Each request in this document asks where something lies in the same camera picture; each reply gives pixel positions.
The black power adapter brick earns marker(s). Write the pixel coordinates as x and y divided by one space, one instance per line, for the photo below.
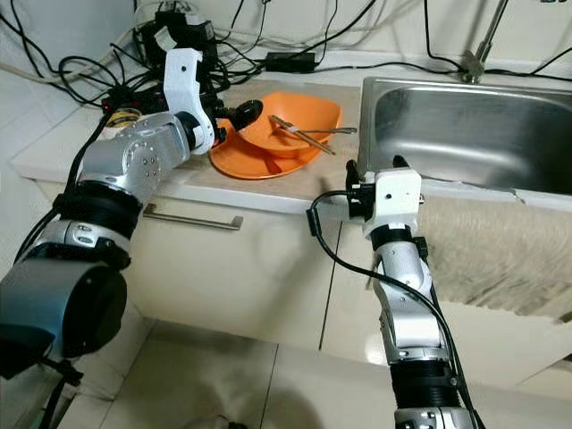
290 63

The beige ribbed counter mat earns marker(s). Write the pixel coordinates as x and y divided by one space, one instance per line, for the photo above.
340 174

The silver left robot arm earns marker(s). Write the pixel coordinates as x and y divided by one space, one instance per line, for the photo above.
143 156

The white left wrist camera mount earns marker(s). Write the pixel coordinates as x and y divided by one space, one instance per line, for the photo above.
186 85

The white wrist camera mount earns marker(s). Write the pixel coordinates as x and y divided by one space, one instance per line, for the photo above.
186 85
398 197

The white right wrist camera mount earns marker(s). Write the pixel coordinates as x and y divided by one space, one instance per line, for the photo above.
398 197

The orange plastic bowl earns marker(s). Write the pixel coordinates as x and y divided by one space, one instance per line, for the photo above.
308 107

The black charger device with labels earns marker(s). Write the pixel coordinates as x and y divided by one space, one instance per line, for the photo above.
174 31

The cream kitchen cabinet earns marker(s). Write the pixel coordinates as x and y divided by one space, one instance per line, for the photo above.
232 286

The chrome faucet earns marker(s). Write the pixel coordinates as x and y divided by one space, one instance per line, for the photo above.
472 64

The stainless steel sink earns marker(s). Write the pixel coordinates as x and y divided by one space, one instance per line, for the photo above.
456 134

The black power strip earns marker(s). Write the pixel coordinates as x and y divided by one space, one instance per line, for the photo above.
134 94

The orange plastic plate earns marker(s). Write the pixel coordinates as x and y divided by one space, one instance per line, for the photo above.
232 165

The beige fluffy towel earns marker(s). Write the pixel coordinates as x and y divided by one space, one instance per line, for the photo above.
500 259

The white tape roll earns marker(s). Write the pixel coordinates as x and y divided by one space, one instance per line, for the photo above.
121 116

